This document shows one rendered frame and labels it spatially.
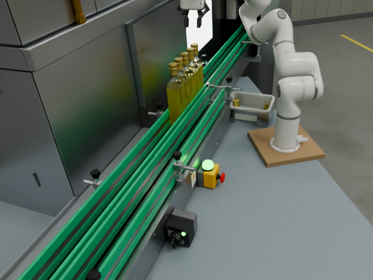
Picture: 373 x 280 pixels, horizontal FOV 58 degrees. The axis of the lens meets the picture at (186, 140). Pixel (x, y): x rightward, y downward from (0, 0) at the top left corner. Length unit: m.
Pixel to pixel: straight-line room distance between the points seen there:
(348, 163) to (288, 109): 1.49
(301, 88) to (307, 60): 0.12
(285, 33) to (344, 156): 1.59
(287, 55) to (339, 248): 0.73
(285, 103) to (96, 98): 0.70
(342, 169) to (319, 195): 1.40
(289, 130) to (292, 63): 0.27
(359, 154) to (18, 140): 2.43
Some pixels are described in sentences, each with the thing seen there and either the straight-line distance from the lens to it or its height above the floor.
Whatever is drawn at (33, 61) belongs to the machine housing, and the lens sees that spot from 0.94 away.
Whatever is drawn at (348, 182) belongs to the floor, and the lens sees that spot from 2.63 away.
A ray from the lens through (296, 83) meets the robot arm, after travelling 1.36.
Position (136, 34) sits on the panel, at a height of 1.28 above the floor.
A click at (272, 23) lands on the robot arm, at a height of 1.25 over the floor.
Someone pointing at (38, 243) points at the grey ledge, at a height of 0.88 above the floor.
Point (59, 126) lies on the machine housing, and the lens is 1.06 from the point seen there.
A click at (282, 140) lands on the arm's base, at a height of 0.82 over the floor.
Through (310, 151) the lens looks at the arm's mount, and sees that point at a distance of 1.51.
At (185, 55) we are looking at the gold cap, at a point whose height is 1.16.
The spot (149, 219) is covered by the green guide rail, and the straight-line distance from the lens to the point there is 1.03.
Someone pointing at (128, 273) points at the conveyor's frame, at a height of 0.88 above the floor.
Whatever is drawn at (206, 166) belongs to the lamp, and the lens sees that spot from 1.28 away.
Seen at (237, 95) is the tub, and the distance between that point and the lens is 1.82.
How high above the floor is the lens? 1.65
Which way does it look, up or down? 34 degrees down
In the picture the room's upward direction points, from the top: 5 degrees counter-clockwise
